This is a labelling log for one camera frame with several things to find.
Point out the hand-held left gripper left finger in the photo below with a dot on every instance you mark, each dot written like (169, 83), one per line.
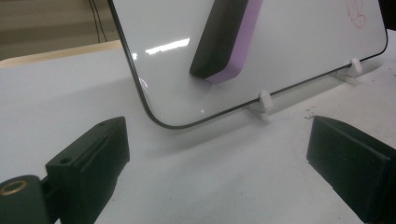
(90, 161)

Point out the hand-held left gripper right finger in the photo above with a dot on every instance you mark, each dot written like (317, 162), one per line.
(351, 165)

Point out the white whiteboard with black rim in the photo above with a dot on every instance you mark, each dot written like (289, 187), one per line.
(168, 81)

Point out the black and purple whiteboard eraser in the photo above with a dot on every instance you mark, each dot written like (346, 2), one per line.
(222, 40)

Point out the white plastic whiteboard stand clip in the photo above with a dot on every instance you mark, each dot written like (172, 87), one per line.
(353, 70)
(263, 104)

